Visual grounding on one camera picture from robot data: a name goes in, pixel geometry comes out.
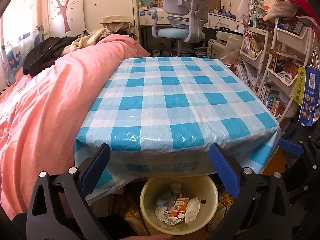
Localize white printer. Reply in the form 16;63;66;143
207;30;243;65

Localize blue yellow hanging poster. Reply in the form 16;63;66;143
293;65;319;126

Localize clear plastic bottle white cap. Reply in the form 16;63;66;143
170;183;182;199

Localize white desk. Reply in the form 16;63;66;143
139;8;239;49

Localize blue checkered plastic tablecloth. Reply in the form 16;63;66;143
74;57;281;202

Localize white bookshelf rack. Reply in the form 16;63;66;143
240;16;319;122

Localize grey blue office chair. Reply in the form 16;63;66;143
152;0;210;56

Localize red white snack wrapper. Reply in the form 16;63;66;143
164;194;190;226

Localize black clothes on bed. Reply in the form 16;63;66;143
23;36;78;77

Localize pink duvet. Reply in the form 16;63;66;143
1;34;148;218

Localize yellow trash bin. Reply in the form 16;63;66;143
140;176;219;236

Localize beige clothes on bed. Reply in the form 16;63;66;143
61;28;112;56

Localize white tissue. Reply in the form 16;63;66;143
184;197;200;223

